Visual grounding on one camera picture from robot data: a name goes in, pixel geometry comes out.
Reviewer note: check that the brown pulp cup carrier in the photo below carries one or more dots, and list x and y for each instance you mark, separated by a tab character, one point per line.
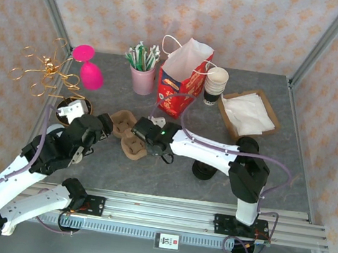
123	124

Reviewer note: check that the stack of black cup lids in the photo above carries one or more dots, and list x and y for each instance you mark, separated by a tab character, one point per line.
201	172

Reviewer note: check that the red paper takeout bag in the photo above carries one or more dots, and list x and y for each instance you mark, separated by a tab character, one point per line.
176	80

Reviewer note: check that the stack of paper cups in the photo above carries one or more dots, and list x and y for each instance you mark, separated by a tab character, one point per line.
214	90

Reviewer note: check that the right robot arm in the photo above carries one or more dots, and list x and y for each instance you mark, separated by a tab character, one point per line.
203	150

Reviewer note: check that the pink plastic goblet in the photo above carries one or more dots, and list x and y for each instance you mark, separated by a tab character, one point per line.
90	76

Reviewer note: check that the pink straw holder cup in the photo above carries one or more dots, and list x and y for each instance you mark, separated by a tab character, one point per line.
142	81

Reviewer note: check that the green white wrapped straw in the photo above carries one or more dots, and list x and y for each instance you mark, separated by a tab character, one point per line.
152	55
139	52
156	55
131	57

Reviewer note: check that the stack of white napkins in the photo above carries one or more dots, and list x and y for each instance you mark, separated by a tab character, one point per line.
248	109

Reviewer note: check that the white number label card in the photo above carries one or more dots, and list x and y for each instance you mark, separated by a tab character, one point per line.
167	241

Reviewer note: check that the brown cardboard tray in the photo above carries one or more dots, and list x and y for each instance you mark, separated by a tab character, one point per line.
276	121

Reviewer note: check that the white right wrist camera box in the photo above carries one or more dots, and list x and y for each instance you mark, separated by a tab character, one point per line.
157	122

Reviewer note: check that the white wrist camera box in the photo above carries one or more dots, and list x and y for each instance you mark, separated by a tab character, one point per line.
157	122
71	108

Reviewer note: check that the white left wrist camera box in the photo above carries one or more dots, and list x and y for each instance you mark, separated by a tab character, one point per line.
71	108

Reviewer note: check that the aluminium mounting rail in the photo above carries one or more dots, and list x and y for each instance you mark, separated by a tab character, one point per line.
159	214

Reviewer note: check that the aluminium frame post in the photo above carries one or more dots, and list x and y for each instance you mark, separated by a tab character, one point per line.
324	41
49	0

